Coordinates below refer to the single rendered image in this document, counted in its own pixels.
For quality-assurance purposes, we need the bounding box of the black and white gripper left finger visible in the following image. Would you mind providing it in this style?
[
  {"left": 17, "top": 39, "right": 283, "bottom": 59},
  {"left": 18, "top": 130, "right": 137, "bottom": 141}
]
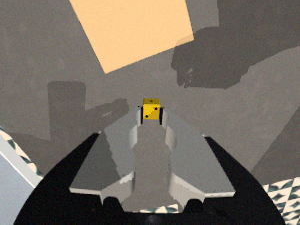
[{"left": 13, "top": 106, "right": 143, "bottom": 225}]

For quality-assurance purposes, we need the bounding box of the peach flat mat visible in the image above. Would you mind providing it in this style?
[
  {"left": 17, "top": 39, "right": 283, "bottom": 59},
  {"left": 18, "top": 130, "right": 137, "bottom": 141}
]
[{"left": 70, "top": 0, "right": 194, "bottom": 73}]

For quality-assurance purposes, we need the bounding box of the yellow die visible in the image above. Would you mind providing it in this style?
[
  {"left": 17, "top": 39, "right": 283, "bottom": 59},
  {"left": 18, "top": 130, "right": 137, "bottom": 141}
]
[{"left": 143, "top": 98, "right": 160, "bottom": 120}]

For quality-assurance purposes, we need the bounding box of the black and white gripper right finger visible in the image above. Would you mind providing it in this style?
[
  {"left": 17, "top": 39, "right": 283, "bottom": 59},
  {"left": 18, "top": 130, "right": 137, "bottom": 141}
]
[{"left": 159, "top": 107, "right": 286, "bottom": 225}]

